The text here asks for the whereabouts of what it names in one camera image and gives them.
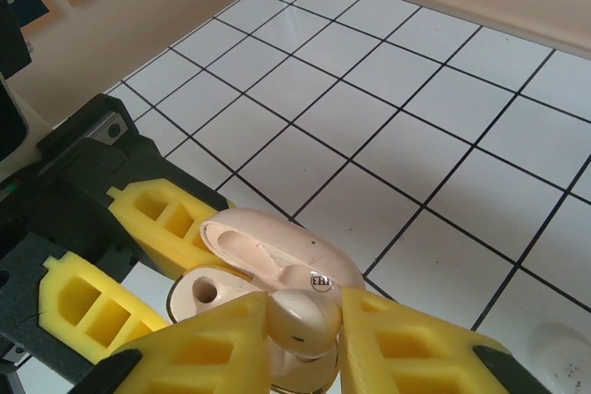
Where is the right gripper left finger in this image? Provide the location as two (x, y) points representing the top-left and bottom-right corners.
(77, 292), (271, 394)

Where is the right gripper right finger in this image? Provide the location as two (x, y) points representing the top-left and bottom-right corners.
(338, 286), (551, 394)

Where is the cream wireless earbud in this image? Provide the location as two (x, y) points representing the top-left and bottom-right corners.
(266, 287), (344, 363)

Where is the cream earbud charging case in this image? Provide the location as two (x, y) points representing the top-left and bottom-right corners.
(166, 207), (368, 393)

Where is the white round disc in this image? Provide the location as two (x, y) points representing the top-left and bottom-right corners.
(525, 319), (591, 394)

